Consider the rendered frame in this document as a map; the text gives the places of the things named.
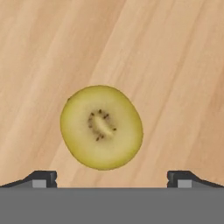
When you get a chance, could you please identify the yellow-green halved kiwi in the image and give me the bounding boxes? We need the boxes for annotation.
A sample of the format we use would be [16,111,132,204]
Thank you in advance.
[59,84,144,172]

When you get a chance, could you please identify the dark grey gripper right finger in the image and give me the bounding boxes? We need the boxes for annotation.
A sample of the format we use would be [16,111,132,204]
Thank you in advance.
[166,170,224,189]

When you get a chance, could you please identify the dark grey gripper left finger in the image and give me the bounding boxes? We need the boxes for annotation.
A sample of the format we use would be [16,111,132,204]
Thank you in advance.
[0,170,58,189]

